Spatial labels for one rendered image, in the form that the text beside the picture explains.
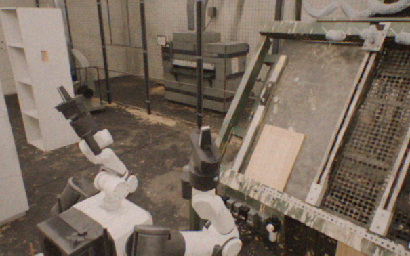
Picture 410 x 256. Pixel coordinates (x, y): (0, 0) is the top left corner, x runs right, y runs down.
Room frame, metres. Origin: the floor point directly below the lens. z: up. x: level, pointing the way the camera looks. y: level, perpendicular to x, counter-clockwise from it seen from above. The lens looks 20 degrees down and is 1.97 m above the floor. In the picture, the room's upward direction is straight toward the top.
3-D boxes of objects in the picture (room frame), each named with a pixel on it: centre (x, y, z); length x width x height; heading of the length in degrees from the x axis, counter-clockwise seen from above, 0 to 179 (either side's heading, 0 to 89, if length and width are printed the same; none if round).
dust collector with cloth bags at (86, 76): (6.67, 2.85, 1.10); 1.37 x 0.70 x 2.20; 50
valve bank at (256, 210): (1.79, -0.29, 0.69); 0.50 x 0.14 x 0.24; 44
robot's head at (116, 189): (0.90, 0.30, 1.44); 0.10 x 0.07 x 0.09; 50
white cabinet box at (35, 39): (4.81, 2.45, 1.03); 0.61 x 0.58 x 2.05; 50
